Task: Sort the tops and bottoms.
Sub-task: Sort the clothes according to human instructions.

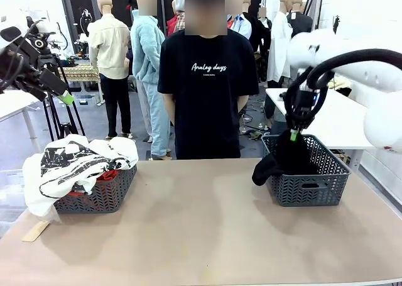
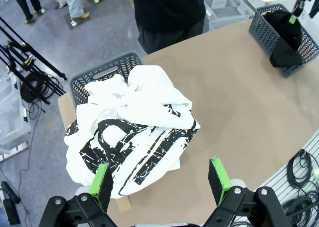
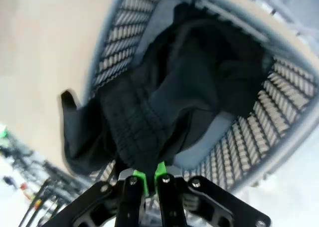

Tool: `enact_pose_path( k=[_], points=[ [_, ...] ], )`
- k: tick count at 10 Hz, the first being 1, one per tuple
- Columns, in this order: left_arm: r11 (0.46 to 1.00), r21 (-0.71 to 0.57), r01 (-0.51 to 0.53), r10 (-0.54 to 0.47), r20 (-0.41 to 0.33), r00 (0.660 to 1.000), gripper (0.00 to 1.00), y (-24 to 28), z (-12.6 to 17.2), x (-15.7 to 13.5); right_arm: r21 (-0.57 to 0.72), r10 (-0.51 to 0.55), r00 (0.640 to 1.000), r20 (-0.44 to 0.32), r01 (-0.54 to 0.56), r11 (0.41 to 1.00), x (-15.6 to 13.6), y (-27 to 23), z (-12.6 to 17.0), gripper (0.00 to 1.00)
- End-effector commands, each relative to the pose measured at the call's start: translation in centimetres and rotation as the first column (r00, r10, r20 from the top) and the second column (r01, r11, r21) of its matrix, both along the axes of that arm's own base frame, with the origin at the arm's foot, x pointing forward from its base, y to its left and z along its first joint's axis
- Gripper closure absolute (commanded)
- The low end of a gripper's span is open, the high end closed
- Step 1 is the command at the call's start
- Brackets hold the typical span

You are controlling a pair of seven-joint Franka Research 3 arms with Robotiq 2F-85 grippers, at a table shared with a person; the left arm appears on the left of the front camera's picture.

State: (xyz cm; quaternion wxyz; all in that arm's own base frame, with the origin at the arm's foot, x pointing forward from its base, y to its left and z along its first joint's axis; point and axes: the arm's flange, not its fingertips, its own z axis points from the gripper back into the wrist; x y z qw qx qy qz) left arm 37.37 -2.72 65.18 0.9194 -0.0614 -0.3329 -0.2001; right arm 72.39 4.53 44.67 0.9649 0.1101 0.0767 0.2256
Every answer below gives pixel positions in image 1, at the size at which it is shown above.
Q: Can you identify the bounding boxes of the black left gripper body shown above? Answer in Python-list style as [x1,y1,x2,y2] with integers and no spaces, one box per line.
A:
[0,36,43,92]

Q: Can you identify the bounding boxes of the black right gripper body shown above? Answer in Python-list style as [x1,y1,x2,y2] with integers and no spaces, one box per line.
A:
[287,91,320,126]

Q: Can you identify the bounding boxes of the black garment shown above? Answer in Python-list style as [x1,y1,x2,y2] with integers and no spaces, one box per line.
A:
[251,130,320,187]

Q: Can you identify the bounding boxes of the white t-shirt with black print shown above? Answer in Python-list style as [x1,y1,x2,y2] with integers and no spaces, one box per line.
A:
[22,133,139,217]

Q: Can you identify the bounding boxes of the orange sweatshirt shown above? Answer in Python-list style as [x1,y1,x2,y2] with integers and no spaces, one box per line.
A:
[67,169,120,196]

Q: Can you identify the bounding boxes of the brown cardboard hang tag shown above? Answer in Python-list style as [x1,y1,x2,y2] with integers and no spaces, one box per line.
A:
[21,219,51,243]

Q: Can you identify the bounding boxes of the person's right forearm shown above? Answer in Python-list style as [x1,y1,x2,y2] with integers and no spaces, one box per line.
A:
[163,103,177,126]

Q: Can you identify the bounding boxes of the table with patterned cloth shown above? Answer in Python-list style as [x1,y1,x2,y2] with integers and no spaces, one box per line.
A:
[59,64,106,107]

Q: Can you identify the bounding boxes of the black tripod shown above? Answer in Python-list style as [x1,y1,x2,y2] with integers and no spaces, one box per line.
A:
[42,55,85,142]

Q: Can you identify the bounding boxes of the small white table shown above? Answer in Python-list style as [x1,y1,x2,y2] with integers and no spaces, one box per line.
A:
[0,89,43,155]

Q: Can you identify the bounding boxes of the beige cloth heap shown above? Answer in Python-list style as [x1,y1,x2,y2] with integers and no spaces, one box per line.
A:
[326,77,353,97]

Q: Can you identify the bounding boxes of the grey plastic woven basket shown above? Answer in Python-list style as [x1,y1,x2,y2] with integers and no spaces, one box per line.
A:
[53,162,138,214]
[261,133,352,207]

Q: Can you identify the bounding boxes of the mannequin in cream jacket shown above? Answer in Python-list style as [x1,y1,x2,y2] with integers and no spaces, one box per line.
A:
[87,0,133,140]

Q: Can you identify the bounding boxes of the mannequin in white shirt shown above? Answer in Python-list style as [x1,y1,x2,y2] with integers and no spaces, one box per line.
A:
[267,0,295,89]

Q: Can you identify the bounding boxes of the mannequin in black suit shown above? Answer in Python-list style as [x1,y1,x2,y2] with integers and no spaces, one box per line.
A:
[249,8,273,82]

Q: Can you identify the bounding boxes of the mannequin in black jacket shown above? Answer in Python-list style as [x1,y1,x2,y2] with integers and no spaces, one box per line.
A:
[287,0,315,38]

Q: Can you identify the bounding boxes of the person in black t-shirt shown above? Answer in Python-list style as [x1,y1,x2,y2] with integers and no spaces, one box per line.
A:
[157,0,260,160]

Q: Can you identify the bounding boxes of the figure in blue fleece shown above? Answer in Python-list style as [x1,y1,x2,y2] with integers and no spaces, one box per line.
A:
[130,0,172,160]

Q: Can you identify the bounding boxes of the black studio stand poles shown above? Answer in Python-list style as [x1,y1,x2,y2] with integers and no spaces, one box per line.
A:
[304,0,326,32]

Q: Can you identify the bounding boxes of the mannequin in blue shirt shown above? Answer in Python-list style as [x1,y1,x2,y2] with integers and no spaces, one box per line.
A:
[227,0,253,40]

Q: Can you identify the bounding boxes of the clear plastic storage box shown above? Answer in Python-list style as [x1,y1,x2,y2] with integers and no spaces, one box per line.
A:
[0,169,28,236]

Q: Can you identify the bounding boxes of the mannequin in red garment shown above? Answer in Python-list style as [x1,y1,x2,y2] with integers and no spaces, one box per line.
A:
[166,0,177,37]

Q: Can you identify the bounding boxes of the mannequin in grey hood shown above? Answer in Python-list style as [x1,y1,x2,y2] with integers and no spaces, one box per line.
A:
[175,0,186,32]

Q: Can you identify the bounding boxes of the black camera rig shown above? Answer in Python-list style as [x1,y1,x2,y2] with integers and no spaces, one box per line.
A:
[26,31,53,50]

